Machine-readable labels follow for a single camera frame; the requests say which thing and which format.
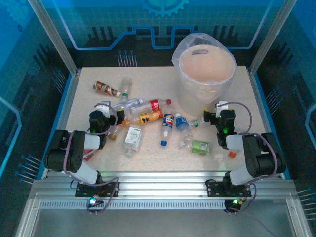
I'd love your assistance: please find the clear bottle white cap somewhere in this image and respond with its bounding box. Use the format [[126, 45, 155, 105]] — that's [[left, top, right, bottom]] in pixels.
[[110, 98, 144, 112]]

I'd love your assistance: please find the white label bottle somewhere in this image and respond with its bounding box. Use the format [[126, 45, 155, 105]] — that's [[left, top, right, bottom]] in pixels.
[[122, 125, 144, 158]]

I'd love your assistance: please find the blue label water bottle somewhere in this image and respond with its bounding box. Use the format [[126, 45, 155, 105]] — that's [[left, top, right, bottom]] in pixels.
[[175, 113, 194, 143]]

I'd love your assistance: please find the clear bottle green cap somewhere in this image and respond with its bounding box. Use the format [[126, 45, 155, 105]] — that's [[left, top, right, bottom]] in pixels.
[[120, 77, 133, 102]]

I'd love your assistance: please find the orange juice bottle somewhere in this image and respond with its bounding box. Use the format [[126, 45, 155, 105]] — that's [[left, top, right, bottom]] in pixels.
[[123, 110, 164, 126]]

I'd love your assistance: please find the brown label plastic bottle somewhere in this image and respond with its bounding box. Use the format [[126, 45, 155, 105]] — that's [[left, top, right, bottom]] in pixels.
[[93, 80, 121, 97]]

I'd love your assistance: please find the red label cola bottle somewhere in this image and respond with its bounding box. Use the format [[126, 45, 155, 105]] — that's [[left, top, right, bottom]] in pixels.
[[129, 98, 172, 115]]

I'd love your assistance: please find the blue Pepsi bottle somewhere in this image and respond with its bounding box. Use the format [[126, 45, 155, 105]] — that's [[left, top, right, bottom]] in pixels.
[[160, 113, 175, 147]]

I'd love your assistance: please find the pale green label clear bottle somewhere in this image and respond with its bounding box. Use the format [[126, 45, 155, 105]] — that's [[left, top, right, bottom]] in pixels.
[[189, 118, 205, 129]]

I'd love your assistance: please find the green label plastic bottle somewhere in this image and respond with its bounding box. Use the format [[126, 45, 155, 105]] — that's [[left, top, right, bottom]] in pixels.
[[178, 139, 212, 156]]

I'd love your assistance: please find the small LED controller board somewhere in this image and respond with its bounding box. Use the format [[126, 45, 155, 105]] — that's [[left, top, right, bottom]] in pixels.
[[85, 196, 105, 207], [224, 198, 244, 208]]

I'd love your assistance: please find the perforated metal strip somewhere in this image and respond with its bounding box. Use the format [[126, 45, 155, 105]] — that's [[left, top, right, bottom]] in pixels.
[[39, 200, 288, 210]]

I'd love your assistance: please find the grey metal shelf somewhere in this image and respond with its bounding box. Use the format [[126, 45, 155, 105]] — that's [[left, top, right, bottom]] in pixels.
[[32, 209, 297, 237]]

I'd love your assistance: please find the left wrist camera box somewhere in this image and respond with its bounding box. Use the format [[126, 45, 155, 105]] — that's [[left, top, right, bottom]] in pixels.
[[94, 103, 111, 118]]

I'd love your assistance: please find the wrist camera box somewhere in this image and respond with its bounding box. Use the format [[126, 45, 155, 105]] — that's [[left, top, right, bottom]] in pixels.
[[94, 103, 111, 118], [215, 100, 234, 111]]

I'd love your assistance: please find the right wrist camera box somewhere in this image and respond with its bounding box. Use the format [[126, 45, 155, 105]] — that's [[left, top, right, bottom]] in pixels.
[[215, 100, 234, 111]]

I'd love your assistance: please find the blue edged aluminium side rail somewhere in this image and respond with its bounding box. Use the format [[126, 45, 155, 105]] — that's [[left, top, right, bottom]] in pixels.
[[248, 68, 293, 180], [40, 68, 82, 180]]

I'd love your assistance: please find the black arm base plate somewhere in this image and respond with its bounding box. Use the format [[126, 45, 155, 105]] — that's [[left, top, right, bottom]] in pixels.
[[75, 176, 120, 198], [205, 179, 252, 198]]

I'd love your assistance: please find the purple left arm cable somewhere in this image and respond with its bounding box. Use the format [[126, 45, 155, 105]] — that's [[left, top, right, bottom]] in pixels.
[[63, 103, 120, 216]]

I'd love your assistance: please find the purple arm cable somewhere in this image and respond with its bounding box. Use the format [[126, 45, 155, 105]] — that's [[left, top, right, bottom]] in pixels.
[[222, 101, 277, 216], [63, 103, 120, 216]]

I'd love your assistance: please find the aluminium rail beam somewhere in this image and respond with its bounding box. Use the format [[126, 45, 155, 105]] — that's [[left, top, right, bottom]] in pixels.
[[32, 171, 296, 198]]

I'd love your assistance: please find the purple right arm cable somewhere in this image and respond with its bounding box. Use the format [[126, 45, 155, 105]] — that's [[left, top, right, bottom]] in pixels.
[[222, 101, 277, 216]]

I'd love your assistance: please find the aluminium corner post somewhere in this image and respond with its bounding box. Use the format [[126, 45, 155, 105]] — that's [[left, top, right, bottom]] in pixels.
[[27, 0, 81, 76], [247, 0, 297, 76]]

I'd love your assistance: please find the aluminium frame leg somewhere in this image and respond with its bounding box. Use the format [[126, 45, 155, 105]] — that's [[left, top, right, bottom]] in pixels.
[[286, 198, 312, 237], [14, 197, 41, 237]]

